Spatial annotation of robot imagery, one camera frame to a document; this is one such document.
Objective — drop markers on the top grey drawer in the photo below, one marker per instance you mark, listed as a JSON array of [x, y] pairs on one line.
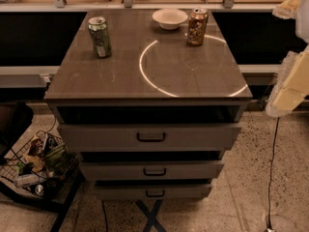
[[149, 138]]

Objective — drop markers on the orange soda can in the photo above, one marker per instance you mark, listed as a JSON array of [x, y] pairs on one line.
[[197, 26]]

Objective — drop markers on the green soda can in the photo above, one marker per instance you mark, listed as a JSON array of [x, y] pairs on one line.
[[98, 30]]

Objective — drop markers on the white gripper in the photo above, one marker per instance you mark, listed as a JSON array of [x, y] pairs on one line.
[[303, 23]]

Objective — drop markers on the middle grey drawer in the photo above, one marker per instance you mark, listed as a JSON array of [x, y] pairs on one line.
[[151, 170]]

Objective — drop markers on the grey drawer cabinet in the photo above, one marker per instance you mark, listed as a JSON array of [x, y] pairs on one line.
[[153, 77]]

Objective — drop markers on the grey drawer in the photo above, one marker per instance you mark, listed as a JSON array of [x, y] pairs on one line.
[[149, 138], [195, 191], [151, 170]]

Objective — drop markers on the white ceramic bowl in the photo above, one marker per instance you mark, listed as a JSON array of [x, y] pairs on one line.
[[170, 19]]

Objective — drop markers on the bottom grey drawer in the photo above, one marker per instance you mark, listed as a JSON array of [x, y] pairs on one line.
[[195, 191]]

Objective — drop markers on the black chair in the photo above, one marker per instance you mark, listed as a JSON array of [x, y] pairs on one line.
[[15, 119]]

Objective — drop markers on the snack bags in basket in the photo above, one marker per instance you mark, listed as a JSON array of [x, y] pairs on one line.
[[42, 161]]

